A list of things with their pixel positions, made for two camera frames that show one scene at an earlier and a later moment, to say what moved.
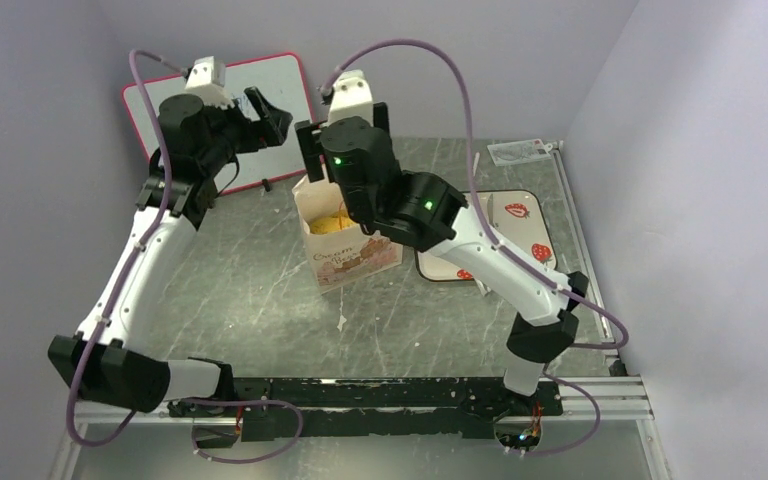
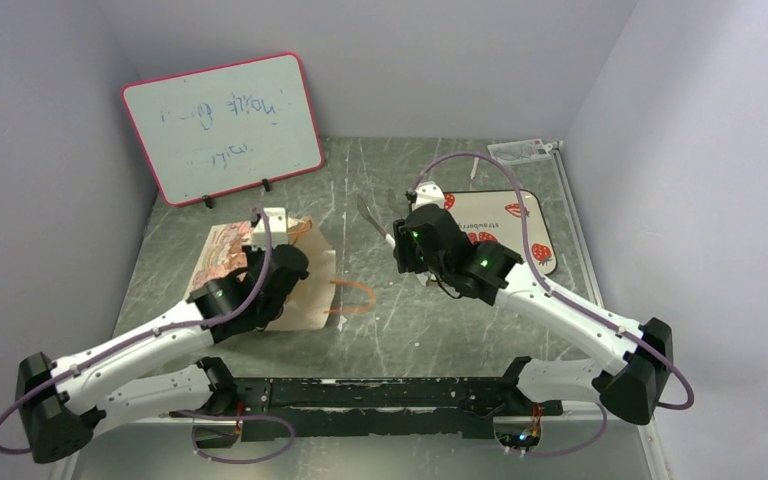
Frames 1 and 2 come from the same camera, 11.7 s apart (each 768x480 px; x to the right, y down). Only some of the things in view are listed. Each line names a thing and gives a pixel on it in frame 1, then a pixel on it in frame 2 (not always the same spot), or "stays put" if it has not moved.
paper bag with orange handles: x=341 y=257 → x=313 y=305
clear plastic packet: x=521 y=151 stays put
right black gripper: x=311 y=142 → x=404 y=244
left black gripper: x=269 y=131 → x=251 y=254
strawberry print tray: x=517 y=221 stays put
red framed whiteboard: x=282 y=79 stays put
